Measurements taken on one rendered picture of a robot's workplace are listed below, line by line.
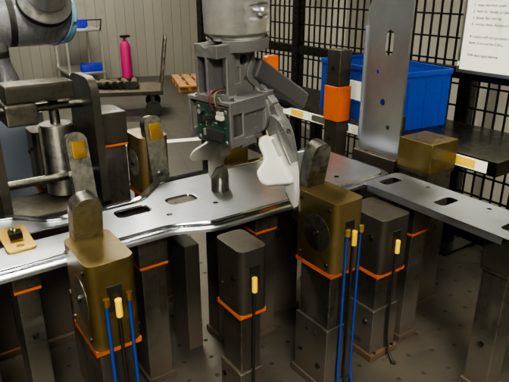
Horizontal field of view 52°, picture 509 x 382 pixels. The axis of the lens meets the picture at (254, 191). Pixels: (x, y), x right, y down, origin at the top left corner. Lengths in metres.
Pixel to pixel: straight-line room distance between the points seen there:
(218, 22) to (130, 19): 7.93
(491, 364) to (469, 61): 0.69
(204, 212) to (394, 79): 0.49
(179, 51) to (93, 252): 8.04
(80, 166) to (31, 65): 7.67
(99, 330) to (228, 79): 0.33
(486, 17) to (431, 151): 0.40
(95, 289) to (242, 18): 0.34
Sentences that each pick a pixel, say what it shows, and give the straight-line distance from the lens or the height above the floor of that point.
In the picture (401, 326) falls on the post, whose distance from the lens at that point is 1.07.
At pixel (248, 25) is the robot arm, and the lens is 0.58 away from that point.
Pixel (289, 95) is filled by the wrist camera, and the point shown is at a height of 1.21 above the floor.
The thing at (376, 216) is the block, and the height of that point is 0.98.
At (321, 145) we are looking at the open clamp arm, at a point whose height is 1.11.
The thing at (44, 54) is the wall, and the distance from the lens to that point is 8.56.
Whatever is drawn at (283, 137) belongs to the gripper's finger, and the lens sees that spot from 0.62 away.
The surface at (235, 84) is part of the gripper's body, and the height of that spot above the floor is 1.23.
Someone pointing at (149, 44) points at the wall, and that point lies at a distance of 8.56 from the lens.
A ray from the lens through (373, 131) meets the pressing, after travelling 1.16.
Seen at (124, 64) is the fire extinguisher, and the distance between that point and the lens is 8.14.
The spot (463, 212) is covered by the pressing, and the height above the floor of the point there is 1.00.
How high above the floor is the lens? 1.34
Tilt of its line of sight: 21 degrees down
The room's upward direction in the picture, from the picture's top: straight up
